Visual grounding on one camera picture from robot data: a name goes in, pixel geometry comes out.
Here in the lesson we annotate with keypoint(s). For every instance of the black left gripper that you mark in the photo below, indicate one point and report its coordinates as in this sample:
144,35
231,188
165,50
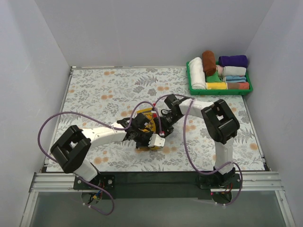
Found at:
144,138

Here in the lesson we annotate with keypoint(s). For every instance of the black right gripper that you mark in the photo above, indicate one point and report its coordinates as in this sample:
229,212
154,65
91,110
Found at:
163,124

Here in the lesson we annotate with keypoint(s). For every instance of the blue yellow cloth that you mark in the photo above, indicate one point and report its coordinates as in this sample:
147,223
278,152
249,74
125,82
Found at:
148,123

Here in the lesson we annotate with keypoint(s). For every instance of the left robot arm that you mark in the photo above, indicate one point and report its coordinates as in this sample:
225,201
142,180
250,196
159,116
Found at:
71,148

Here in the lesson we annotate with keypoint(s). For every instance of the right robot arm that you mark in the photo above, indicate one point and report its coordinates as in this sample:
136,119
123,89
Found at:
221,125

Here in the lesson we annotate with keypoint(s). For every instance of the green plastic tray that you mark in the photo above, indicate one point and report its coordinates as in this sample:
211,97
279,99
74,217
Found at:
217,92

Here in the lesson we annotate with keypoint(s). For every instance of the white rolled towel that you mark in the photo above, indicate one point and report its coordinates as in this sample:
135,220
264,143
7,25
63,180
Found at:
197,74

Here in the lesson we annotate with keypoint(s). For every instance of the yellow rolled towel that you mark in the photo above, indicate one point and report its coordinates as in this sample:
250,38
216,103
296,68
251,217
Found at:
216,86

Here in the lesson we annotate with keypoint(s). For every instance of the floral patterned table mat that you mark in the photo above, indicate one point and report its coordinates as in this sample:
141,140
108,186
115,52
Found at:
109,95

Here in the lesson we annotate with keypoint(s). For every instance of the green rolled towel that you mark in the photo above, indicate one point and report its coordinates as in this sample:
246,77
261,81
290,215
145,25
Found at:
213,78

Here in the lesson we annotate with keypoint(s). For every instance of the pink rolled towel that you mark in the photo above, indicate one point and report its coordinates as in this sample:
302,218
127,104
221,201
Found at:
220,71

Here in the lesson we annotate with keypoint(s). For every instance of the light blue rolled towel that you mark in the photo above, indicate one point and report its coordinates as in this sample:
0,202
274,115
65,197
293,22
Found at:
235,79

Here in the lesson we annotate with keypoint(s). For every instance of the grey rolled towel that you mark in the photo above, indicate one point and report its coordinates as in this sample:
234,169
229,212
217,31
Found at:
234,71

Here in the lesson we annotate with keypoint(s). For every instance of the red brown rolled towel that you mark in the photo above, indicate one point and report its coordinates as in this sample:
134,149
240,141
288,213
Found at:
238,86

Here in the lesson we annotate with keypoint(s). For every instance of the purple rolled towel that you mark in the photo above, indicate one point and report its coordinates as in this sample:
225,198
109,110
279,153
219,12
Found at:
236,61

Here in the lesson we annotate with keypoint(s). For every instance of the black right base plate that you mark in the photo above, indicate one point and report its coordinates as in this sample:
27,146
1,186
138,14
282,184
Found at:
220,181

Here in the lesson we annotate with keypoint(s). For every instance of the aluminium frame rail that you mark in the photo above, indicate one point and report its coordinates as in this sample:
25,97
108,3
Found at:
138,185

